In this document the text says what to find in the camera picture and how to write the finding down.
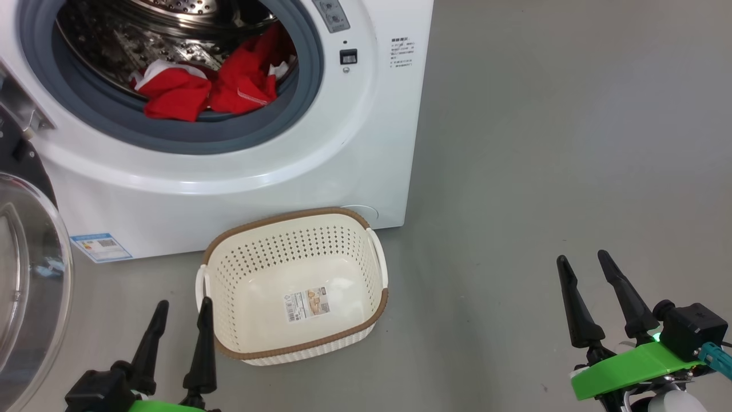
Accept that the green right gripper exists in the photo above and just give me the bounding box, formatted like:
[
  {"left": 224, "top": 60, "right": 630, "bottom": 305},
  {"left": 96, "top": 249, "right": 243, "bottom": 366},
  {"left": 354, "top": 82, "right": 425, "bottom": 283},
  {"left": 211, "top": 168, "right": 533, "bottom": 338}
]
[{"left": 556, "top": 249, "right": 707, "bottom": 412}]

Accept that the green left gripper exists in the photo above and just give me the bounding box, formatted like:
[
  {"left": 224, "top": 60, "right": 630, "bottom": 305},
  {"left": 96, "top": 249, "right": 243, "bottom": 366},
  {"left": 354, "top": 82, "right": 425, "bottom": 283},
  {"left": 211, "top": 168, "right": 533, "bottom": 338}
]
[{"left": 127, "top": 296, "right": 221, "bottom": 412}]

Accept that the black round glass washer door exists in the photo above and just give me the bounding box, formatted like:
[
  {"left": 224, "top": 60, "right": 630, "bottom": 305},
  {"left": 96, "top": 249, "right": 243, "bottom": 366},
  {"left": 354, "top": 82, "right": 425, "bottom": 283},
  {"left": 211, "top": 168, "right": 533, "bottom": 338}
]
[{"left": 0, "top": 63, "right": 74, "bottom": 412}]

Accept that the cream perforated laundry basket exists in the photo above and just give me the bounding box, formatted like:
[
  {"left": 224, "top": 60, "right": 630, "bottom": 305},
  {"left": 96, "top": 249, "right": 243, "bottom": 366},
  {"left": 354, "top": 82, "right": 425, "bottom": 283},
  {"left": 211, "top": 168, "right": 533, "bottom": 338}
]
[{"left": 196, "top": 207, "right": 389, "bottom": 367}]

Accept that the white barcode basket label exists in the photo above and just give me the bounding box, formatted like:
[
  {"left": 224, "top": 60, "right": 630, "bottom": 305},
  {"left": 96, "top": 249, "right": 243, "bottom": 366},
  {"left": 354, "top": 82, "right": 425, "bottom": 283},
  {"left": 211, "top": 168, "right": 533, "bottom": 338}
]
[{"left": 284, "top": 288, "right": 331, "bottom": 323}]

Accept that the white front-load washing machine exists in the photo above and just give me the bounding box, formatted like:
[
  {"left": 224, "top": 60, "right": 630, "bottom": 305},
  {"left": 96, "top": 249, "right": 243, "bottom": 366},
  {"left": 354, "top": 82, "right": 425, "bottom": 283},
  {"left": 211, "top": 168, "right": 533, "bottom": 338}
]
[{"left": 0, "top": 0, "right": 434, "bottom": 264}]

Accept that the blue energy label sticker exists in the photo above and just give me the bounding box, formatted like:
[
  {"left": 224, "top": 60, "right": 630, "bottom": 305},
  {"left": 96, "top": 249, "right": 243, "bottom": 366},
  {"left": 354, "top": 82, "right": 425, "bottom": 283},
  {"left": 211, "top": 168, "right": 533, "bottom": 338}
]
[{"left": 70, "top": 232, "right": 133, "bottom": 264}]

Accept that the teal right camera cable plug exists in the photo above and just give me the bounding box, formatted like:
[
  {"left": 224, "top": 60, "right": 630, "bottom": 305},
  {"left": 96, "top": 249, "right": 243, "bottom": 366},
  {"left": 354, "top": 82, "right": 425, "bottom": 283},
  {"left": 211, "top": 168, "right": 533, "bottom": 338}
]
[{"left": 699, "top": 342, "right": 732, "bottom": 379}]

